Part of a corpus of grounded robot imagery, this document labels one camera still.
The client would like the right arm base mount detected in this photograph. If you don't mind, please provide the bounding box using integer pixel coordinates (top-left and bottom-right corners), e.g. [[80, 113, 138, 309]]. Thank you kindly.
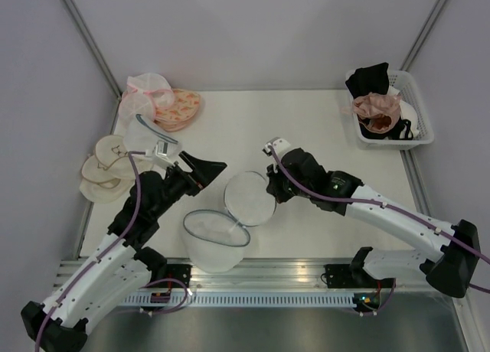
[[320, 264, 371, 289]]

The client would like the white bra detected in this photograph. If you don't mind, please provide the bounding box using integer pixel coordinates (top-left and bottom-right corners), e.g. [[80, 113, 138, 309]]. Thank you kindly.
[[387, 86, 420, 139]]

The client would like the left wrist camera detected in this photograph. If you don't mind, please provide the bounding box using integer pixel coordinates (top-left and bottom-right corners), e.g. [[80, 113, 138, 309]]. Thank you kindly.
[[145, 140, 181, 169]]

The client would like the beige laundry bag top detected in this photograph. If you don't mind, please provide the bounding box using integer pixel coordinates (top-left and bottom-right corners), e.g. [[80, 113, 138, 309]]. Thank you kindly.
[[94, 135, 128, 168]]

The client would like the black bra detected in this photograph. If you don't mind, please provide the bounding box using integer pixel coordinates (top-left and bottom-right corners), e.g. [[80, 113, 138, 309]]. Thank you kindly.
[[345, 62, 412, 140]]

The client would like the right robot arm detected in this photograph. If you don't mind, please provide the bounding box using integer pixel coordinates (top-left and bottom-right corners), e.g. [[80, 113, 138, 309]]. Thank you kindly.
[[263, 139, 488, 298]]

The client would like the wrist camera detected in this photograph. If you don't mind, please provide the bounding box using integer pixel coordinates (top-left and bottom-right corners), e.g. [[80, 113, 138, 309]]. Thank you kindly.
[[145, 140, 181, 169], [263, 137, 292, 157]]

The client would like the white mesh bag blue trim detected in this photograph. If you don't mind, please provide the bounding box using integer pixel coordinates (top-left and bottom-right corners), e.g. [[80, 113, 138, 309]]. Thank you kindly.
[[123, 114, 181, 161]]

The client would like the beige laundry bag middle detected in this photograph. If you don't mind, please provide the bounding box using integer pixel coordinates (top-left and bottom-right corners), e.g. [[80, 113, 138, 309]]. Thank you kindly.
[[81, 155, 136, 185]]

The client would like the white plastic basket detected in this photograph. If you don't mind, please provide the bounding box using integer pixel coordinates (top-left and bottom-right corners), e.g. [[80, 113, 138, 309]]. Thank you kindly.
[[351, 69, 434, 151]]

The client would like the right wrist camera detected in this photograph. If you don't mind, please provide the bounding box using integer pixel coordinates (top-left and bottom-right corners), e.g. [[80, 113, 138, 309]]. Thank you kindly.
[[263, 137, 292, 157]]

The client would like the white slotted cable duct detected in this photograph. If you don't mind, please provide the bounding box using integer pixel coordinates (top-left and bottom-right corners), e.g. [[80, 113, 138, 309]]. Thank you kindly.
[[120, 292, 355, 308]]

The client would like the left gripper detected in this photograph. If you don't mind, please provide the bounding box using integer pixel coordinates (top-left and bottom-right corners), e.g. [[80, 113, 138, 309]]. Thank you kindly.
[[152, 151, 227, 219]]

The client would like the beige laundry bag bottom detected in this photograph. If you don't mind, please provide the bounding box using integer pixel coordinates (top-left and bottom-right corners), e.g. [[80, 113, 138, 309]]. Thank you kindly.
[[79, 178, 133, 204]]

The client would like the right aluminium frame post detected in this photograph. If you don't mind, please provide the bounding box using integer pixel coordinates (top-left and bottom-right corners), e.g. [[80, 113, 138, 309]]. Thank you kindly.
[[400, 0, 450, 71]]

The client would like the pink trimmed mesh bag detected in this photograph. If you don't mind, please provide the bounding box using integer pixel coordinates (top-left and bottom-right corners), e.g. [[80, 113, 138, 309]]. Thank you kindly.
[[118, 93, 155, 128]]

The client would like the pink mesh bag top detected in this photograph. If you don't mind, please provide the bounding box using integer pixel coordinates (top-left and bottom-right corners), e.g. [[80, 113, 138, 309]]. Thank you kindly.
[[126, 73, 172, 95]]

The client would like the pink satin bra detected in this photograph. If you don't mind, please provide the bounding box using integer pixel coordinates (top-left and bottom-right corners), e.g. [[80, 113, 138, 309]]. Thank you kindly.
[[341, 93, 401, 134]]

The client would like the left aluminium frame post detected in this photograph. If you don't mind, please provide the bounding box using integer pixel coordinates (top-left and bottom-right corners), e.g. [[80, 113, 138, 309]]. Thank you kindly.
[[60, 0, 122, 99]]

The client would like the orange patterned laundry bag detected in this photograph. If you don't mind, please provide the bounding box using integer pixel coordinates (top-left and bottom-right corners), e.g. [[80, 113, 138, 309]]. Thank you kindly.
[[154, 89, 202, 132]]

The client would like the beige laundry bag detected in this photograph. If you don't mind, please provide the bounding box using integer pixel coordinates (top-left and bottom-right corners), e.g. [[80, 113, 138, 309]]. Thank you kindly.
[[79, 178, 133, 204], [81, 155, 136, 185], [94, 135, 128, 168]]

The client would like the aluminium frame post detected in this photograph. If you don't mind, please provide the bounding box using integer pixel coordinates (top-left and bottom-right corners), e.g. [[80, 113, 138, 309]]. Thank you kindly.
[[60, 0, 122, 99], [400, 0, 450, 71]]

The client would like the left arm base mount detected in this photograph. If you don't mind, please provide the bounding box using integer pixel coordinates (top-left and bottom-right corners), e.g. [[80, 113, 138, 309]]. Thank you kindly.
[[146, 264, 192, 288]]

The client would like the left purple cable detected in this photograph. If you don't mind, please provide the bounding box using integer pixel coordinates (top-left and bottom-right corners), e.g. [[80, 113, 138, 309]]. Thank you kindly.
[[33, 149, 154, 352]]

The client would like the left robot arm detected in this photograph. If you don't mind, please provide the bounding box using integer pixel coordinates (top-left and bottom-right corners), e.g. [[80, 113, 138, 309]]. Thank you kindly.
[[21, 152, 227, 351]]

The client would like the white mesh bag blue zipper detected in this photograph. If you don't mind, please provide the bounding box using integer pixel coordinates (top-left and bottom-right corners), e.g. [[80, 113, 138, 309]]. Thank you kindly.
[[181, 171, 276, 274]]

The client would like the aluminium rail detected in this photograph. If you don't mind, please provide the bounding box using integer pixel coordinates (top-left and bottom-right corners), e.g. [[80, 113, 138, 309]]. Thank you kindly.
[[53, 258, 436, 292]]

